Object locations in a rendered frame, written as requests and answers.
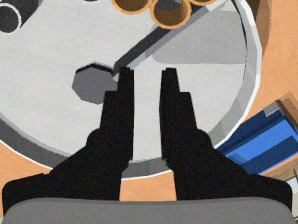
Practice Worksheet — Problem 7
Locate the grey round turntable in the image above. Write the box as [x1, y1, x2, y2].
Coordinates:
[0, 0, 262, 180]

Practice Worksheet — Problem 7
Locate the grey cylinder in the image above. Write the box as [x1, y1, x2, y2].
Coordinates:
[0, 0, 35, 35]
[78, 0, 104, 5]

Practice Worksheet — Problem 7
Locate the bronze bushing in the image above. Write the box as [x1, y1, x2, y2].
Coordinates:
[188, 0, 217, 6]
[111, 0, 152, 15]
[149, 0, 191, 29]

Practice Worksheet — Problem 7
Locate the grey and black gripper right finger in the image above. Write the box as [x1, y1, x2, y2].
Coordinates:
[159, 68, 293, 212]

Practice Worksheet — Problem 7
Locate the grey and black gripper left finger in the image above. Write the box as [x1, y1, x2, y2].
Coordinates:
[2, 67, 134, 217]

